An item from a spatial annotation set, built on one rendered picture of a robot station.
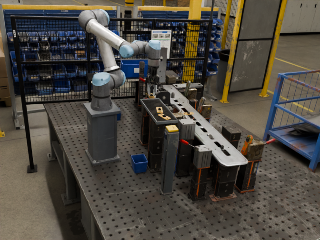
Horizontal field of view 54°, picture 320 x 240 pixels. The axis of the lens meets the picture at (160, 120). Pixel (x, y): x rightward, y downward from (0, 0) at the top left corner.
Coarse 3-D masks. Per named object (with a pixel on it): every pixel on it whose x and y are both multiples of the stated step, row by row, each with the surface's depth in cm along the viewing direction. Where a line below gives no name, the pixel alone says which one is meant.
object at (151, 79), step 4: (152, 68) 197; (156, 68) 197; (152, 72) 200; (156, 72) 200; (148, 76) 200; (152, 76) 199; (156, 76) 201; (148, 80) 200; (152, 80) 202; (156, 80) 201; (148, 84) 201; (156, 84) 202
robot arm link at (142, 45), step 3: (132, 42) 200; (135, 42) 196; (138, 42) 196; (141, 42) 198; (144, 42) 198; (147, 42) 198; (138, 45) 194; (141, 45) 196; (144, 45) 196; (141, 48) 196; (144, 48) 196; (141, 51) 197; (144, 51) 197
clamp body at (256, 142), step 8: (256, 144) 194; (248, 152) 195; (256, 152) 197; (248, 160) 197; (256, 160) 199; (240, 168) 206; (248, 168) 200; (256, 168) 203; (240, 176) 206; (248, 176) 203; (240, 184) 207; (248, 184) 206; (240, 192) 207
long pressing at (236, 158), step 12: (180, 96) 275; (180, 108) 252; (192, 108) 253; (204, 120) 234; (204, 132) 216; (216, 132) 217; (204, 144) 201; (228, 144) 203; (216, 156) 189; (228, 156) 190; (240, 156) 191
